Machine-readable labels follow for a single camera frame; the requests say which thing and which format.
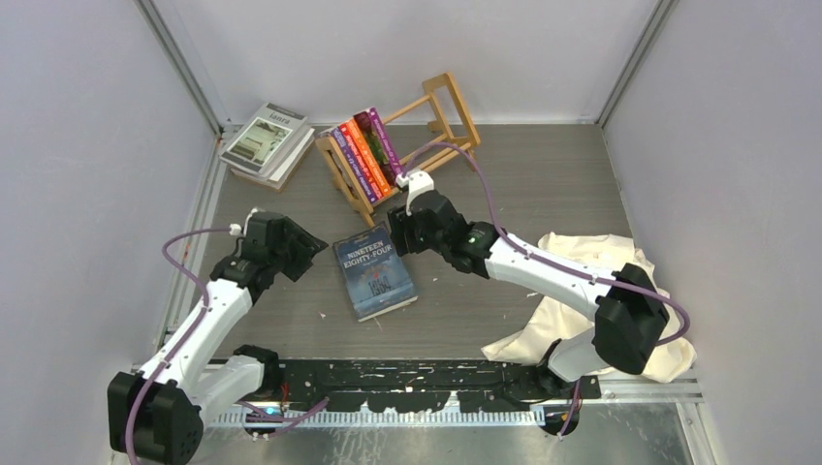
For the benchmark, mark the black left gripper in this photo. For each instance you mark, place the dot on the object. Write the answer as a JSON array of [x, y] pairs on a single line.
[[306, 248]]

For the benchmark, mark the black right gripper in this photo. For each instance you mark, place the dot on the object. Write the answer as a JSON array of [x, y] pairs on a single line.
[[401, 223]]

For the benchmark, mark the orange 78-Storey Treehouse book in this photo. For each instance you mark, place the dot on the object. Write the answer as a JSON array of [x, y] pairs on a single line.
[[382, 186]]

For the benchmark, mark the red Treehouse book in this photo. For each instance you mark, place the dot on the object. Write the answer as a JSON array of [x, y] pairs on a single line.
[[357, 163]]

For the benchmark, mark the blue Nineteen Eighty-Four book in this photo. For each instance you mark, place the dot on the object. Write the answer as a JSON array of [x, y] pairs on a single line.
[[376, 279]]

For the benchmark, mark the purple 52-Storey Treehouse book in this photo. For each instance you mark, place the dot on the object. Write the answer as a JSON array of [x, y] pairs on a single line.
[[330, 133]]

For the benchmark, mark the magenta paperback book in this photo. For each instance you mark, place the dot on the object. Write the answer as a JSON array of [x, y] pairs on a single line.
[[376, 136]]

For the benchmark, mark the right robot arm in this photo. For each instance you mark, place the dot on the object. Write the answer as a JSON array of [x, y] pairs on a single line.
[[628, 316]]

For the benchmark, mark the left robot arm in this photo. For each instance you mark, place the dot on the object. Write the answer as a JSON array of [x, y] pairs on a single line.
[[158, 413]]

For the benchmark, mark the stack of grey magazines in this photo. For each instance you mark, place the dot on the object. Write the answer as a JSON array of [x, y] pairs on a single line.
[[269, 146]]

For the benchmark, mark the wooden book rack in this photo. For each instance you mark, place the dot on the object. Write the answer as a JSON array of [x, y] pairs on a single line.
[[453, 130]]

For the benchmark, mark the cream cloth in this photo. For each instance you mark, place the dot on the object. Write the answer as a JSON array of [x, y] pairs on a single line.
[[553, 320]]

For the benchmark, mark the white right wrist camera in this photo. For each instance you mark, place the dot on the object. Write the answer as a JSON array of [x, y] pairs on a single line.
[[415, 182]]

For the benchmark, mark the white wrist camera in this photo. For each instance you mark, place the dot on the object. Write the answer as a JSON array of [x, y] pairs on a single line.
[[255, 217], [415, 182]]

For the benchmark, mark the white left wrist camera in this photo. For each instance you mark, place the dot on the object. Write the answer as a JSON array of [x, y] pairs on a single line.
[[255, 217]]

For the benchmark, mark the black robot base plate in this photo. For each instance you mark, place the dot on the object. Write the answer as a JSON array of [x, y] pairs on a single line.
[[414, 385]]

